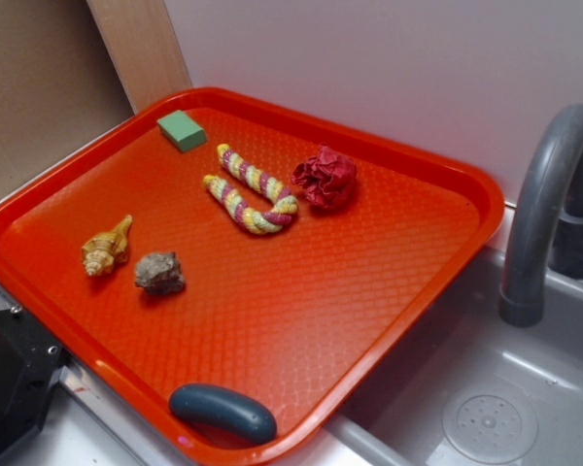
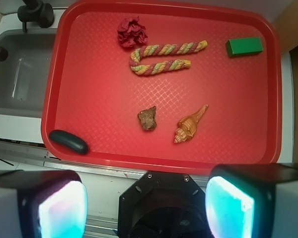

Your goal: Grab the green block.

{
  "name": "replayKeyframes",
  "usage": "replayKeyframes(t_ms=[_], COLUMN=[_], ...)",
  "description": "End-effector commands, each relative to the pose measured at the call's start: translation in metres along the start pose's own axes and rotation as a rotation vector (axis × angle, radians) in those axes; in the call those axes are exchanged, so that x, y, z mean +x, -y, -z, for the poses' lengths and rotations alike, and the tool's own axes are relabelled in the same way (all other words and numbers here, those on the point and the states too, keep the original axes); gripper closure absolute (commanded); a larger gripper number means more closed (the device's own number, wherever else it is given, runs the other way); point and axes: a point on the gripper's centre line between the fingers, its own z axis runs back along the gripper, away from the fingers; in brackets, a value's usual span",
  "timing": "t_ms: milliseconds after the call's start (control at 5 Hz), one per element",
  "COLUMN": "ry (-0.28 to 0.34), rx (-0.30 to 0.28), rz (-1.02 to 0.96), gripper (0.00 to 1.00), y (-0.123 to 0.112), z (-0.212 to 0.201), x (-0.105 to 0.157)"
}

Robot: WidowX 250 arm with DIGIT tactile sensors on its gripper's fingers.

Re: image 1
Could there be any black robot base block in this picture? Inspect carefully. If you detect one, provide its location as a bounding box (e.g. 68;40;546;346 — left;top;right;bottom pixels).
0;306;66;461

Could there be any green rectangular block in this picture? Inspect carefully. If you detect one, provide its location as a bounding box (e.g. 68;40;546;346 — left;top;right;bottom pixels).
157;110;207;152

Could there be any crumpled red cloth ball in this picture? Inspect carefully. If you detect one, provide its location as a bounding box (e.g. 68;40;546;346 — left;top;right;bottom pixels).
291;145;358;210

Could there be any red plastic tray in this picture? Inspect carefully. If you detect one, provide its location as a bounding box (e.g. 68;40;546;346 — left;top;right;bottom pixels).
0;88;504;465

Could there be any grey rough rock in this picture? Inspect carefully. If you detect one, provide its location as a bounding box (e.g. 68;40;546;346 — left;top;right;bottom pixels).
134;251;186;295

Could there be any dark blue oblong object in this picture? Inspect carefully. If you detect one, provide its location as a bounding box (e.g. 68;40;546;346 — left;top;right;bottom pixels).
168;383;278;445

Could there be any tan spiral seashell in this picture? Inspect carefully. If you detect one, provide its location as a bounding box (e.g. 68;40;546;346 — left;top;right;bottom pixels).
81;215;133;277

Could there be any grey plastic sink basin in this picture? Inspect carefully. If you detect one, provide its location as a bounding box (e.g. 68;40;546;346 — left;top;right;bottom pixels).
326;249;583;465

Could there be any grey curved faucet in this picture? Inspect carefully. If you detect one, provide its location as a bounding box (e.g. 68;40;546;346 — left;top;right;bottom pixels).
499;104;583;327

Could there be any multicoloured twisted rope toy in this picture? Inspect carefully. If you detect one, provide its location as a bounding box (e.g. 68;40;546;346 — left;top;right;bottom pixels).
202;144;299;236

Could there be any wooden corner post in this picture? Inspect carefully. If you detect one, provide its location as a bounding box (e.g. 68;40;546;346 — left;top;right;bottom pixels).
86;0;192;113

